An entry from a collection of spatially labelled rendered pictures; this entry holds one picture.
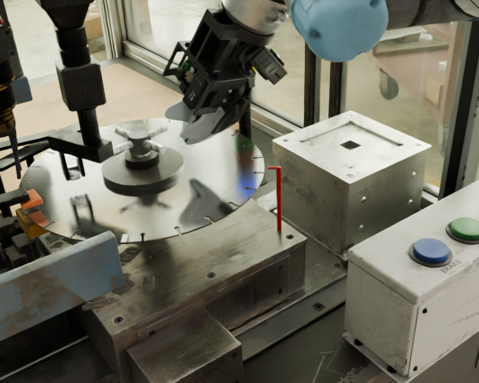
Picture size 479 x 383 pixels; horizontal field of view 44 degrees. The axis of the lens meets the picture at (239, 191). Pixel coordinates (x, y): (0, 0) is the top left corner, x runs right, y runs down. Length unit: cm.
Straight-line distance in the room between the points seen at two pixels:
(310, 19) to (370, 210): 47
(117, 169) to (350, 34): 39
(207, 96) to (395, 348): 38
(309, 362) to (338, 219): 23
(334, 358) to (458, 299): 18
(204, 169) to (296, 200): 23
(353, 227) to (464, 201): 17
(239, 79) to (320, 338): 37
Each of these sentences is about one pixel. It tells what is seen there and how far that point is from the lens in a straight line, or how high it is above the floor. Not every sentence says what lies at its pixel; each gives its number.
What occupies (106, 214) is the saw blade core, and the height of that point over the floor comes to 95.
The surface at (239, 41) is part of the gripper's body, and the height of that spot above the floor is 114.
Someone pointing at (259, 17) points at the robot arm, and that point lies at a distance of 65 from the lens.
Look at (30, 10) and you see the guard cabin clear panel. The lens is 184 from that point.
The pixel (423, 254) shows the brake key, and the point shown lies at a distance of 73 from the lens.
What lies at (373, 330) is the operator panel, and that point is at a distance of 78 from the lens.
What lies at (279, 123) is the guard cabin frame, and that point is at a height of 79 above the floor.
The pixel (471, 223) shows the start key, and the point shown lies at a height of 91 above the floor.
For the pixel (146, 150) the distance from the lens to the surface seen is 79.
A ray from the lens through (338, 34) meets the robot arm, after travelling 53.
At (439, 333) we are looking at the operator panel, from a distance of 79.
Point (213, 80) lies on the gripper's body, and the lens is 67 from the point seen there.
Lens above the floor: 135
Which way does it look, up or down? 32 degrees down
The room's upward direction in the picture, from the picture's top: 3 degrees counter-clockwise
